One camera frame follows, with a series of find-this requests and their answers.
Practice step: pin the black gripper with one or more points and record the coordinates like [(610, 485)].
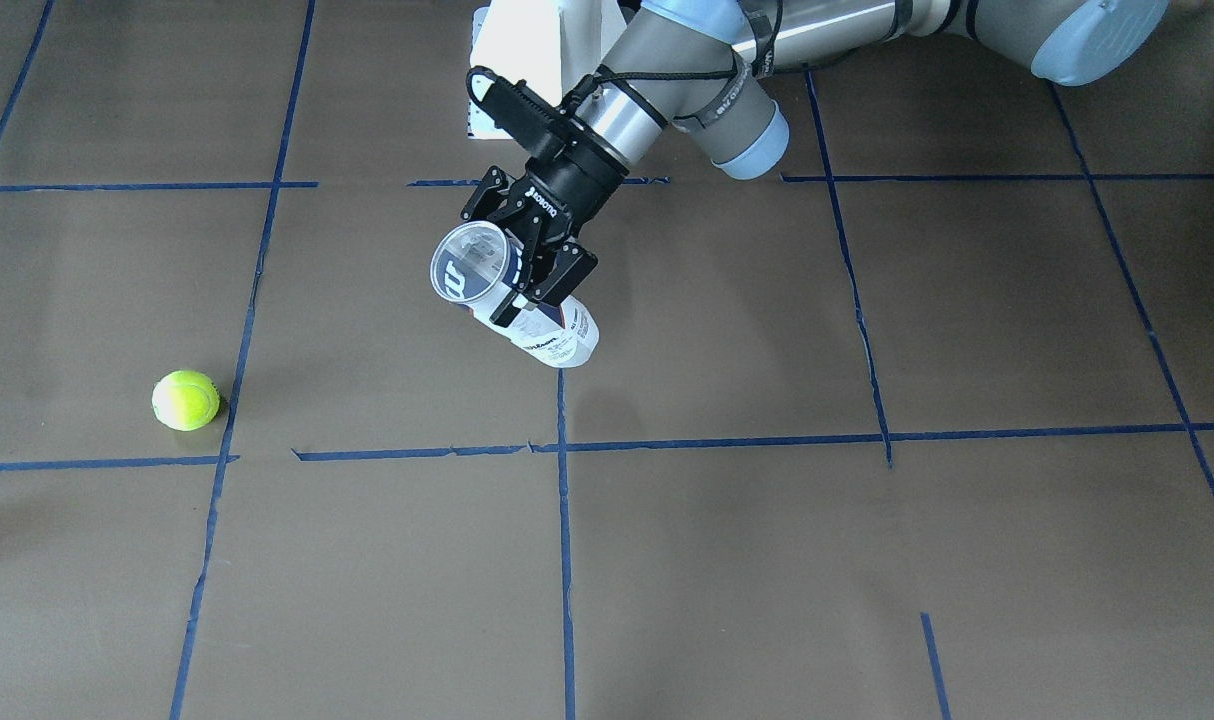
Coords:
[(573, 183)]

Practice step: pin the yellow-green tennis ball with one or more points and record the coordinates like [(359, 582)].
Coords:
[(185, 400)]

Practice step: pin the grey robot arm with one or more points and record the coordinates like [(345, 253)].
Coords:
[(697, 66)]

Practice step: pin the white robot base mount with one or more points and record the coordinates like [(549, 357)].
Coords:
[(550, 45)]

